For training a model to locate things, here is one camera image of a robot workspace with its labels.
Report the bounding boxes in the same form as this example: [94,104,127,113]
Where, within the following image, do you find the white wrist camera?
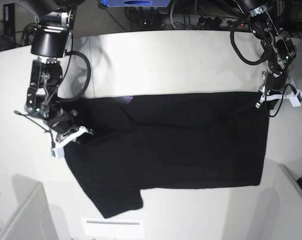
[260,78,302,107]
[50,126,85,159]

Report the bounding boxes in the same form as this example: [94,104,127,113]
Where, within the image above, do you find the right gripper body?
[43,108,77,135]

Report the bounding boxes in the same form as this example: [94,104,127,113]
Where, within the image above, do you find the white partition panel right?
[250,165,302,240]

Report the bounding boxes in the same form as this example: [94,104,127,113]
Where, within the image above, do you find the white partition panel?
[0,182,72,240]
[250,165,302,240]

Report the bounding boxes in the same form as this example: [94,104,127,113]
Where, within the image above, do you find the white power strip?
[162,13,238,30]

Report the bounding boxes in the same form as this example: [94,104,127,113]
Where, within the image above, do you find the blue box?
[102,0,171,8]

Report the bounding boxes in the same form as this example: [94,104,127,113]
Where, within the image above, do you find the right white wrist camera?
[50,126,85,159]

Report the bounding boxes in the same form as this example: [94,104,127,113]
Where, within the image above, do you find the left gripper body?
[262,71,288,96]

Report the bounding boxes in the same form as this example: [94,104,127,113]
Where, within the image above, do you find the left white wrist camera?
[260,78,302,107]

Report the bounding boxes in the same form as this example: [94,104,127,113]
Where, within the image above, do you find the black T-shirt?
[64,92,269,218]

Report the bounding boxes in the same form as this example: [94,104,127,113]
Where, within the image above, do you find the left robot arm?
[230,0,297,108]

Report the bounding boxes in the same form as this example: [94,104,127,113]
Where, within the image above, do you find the white partition panel left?
[0,182,72,240]

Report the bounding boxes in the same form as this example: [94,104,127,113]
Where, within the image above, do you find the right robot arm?
[19,0,91,136]

